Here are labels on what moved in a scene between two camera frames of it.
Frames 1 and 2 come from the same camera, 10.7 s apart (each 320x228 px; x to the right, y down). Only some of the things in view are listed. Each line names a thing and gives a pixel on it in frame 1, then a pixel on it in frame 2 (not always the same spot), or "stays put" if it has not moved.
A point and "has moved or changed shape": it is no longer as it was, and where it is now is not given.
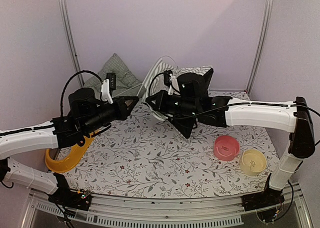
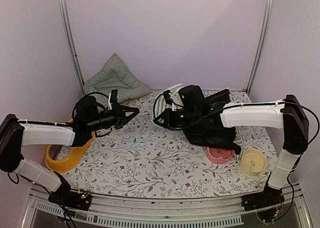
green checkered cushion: (126, 84) stays put
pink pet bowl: (226, 148) -> (219, 155)
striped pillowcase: (158, 83) has moved or changed shape
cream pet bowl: (252, 162) stays put
